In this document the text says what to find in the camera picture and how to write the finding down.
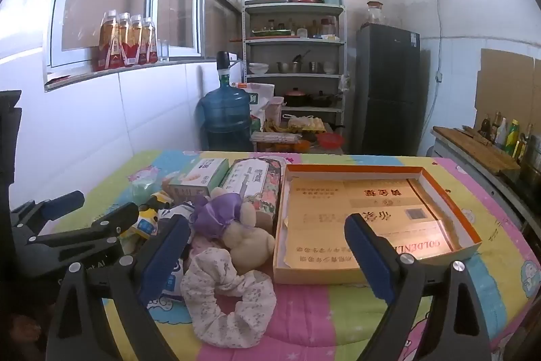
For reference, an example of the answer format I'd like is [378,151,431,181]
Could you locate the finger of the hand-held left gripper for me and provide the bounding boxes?
[10,190,85,237]
[25,201,140,256]

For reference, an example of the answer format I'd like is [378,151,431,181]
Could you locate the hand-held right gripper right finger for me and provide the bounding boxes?
[343,213,493,361]

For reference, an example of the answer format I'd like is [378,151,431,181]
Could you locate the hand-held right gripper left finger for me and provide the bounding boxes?
[46,214,193,361]

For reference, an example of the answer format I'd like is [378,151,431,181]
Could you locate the white tissue packet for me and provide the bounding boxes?
[147,204,197,304]

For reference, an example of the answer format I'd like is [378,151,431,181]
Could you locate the white floral scrunchie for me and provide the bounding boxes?
[181,248,277,348]

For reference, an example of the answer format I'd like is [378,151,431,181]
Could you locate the orange cardboard box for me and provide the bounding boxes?
[273,163,483,286]

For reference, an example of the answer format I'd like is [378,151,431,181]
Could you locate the beige plush bear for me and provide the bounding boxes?
[210,187,275,275]

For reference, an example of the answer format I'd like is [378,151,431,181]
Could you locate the small packet with blue label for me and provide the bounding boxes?
[120,215,160,243]

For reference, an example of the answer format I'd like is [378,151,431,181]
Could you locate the green sponge in plastic bag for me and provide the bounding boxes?
[130,173,163,203]

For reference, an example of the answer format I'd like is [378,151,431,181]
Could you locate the yellow black small toy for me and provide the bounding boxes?
[139,192,174,218]

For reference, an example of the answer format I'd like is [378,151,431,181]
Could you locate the colourful printed blanket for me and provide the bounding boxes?
[55,150,541,361]

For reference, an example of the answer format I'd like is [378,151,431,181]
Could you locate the green tissue box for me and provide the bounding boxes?
[163,158,230,201]

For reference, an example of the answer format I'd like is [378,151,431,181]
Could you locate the floral tissue pack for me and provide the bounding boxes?
[220,157,285,226]

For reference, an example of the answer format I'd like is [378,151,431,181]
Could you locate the bag of eggs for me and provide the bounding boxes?
[287,115,327,132]

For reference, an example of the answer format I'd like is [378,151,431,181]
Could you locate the wooden cutting board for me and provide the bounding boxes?
[432,125,520,176]

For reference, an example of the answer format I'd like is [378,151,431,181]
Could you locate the grey counter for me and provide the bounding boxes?
[429,128,541,230]

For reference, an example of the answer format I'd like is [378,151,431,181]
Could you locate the blue water jug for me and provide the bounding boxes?
[198,81,253,152]

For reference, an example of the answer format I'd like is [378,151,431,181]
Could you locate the black wok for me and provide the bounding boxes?
[310,91,343,108]

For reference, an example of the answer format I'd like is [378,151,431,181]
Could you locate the bottles on window sill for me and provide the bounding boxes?
[96,10,120,71]

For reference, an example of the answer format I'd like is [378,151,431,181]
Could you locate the dark grey fridge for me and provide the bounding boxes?
[354,24,421,156]

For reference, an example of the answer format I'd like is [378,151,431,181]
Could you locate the orange drink bottle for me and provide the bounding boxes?
[129,14,145,66]
[139,17,158,63]
[116,12,133,68]

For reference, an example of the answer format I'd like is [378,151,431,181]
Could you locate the dark red clay pot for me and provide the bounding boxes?
[284,87,312,108]

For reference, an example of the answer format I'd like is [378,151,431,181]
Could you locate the white sack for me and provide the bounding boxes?
[243,83,275,118]

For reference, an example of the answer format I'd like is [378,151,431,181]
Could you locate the metal pot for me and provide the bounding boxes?
[521,145,541,185]

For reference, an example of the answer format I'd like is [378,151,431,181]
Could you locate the row of condiment bottles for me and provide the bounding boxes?
[478,111,534,163]

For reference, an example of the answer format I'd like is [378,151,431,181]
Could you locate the black water pump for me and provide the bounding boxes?
[216,51,231,89]

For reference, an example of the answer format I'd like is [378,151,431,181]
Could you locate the cardboard sheet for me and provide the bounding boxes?
[474,48,541,133]

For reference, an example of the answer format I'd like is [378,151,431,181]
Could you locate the white metal shelf rack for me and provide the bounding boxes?
[242,2,347,152]

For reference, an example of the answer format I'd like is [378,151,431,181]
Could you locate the glass jar with brown lid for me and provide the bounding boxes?
[364,1,387,27]

